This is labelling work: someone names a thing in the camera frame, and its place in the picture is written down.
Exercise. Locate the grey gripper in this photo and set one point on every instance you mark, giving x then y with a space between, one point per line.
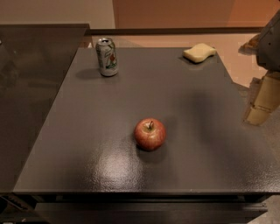
269 48

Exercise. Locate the yellow sponge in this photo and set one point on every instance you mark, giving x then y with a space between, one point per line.
199 53

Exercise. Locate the red apple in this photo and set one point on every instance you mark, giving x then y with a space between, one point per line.
149 134

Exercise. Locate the silver green soda can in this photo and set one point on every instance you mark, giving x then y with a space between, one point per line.
106 54

